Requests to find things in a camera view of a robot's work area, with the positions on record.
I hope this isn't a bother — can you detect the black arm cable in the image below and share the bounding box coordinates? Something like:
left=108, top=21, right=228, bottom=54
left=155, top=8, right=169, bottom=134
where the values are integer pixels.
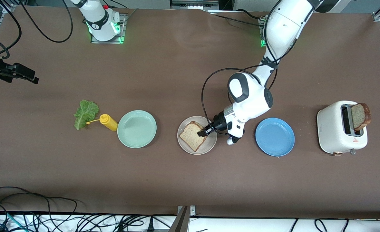
left=201, top=48, right=279, bottom=136
left=0, top=0, right=74, bottom=60

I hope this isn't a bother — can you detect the yellow mustard squeeze bottle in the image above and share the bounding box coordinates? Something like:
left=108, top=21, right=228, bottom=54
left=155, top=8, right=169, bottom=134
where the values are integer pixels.
left=86, top=114, right=118, bottom=132

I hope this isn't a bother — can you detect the green lettuce leaf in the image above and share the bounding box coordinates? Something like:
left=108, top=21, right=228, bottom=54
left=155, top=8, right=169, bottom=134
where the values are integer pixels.
left=73, top=100, right=100, bottom=131

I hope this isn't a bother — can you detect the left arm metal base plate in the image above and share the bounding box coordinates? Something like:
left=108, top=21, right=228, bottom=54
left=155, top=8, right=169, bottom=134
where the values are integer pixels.
left=259, top=18, right=268, bottom=47

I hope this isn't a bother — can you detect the mint green plate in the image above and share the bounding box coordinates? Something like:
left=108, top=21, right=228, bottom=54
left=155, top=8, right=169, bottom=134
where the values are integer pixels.
left=117, top=110, right=157, bottom=149

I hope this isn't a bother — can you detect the white toaster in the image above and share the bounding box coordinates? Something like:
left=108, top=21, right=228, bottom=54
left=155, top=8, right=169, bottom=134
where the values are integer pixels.
left=317, top=101, right=368, bottom=156

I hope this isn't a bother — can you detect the brown bread slice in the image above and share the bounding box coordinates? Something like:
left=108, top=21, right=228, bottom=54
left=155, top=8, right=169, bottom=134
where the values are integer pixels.
left=351, top=102, right=372, bottom=131
left=179, top=121, right=208, bottom=152

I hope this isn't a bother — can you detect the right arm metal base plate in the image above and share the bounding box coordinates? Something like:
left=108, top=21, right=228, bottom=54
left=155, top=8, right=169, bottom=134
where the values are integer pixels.
left=91, top=13, right=126, bottom=44

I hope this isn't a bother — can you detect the blue plate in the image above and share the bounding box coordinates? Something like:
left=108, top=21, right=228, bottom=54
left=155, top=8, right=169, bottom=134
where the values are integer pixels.
left=255, top=117, right=295, bottom=157

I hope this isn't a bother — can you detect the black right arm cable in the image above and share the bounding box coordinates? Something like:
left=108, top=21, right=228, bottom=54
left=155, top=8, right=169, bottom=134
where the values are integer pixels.
left=0, top=0, right=74, bottom=60

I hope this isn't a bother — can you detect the beige plate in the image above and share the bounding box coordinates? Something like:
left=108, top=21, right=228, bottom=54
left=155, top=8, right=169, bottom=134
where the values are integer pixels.
left=177, top=116, right=218, bottom=155

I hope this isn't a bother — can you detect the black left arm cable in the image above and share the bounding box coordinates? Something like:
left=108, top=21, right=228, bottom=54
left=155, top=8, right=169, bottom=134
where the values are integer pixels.
left=201, top=48, right=279, bottom=136

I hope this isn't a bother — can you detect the black base cable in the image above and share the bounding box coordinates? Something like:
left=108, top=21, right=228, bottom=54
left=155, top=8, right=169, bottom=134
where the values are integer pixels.
left=206, top=9, right=265, bottom=28

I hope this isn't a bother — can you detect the aluminium profile bracket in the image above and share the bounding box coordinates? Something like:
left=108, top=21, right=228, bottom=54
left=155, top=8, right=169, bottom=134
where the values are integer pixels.
left=169, top=205, right=197, bottom=232

